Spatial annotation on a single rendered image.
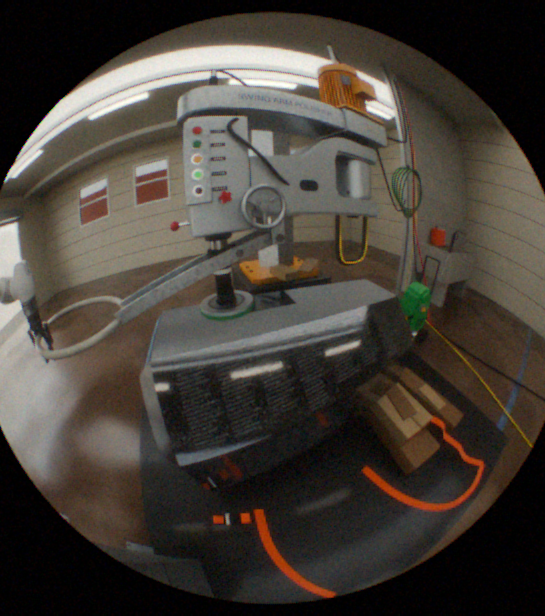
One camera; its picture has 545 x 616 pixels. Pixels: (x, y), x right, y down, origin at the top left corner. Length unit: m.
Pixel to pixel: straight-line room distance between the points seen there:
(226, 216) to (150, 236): 6.21
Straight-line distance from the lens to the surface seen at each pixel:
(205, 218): 0.66
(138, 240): 6.96
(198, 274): 0.74
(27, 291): 0.95
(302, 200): 0.80
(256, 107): 0.81
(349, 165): 1.04
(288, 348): 0.68
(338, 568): 1.27
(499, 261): 5.18
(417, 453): 1.35
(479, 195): 5.40
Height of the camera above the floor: 1.22
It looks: 27 degrees down
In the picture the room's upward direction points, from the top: 3 degrees counter-clockwise
